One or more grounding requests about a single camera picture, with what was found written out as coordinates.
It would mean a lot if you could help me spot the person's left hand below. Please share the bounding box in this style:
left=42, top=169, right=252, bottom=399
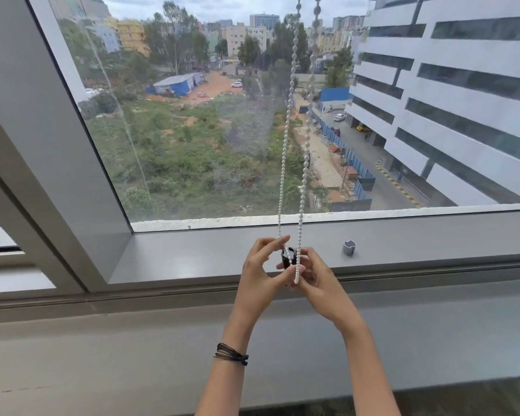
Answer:
left=233, top=236, right=293, bottom=324

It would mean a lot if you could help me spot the glass window pane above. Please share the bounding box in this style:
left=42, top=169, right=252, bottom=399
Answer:
left=38, top=0, right=520, bottom=224

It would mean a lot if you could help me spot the black thread bracelet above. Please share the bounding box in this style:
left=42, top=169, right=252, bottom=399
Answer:
left=213, top=343, right=250, bottom=367

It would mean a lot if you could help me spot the person's right forearm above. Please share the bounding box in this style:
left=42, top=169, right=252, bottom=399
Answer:
left=339, top=320, right=402, bottom=416

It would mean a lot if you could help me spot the person's left forearm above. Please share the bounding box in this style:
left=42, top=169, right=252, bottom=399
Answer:
left=194, top=314, right=261, bottom=416

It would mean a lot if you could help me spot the white multi-storey building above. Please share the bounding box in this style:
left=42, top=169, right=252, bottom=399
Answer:
left=344, top=0, right=520, bottom=209

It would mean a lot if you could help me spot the person's right hand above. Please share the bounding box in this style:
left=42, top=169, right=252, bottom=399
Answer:
left=276, top=247, right=361, bottom=335

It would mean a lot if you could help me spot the grey window frame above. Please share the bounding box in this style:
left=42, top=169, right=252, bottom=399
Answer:
left=0, top=0, right=520, bottom=325

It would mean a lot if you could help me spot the blue roofed shed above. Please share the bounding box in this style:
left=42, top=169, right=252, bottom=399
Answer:
left=146, top=72, right=205, bottom=97

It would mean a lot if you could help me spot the white bead blind chain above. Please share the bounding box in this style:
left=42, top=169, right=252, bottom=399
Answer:
left=277, top=0, right=324, bottom=285

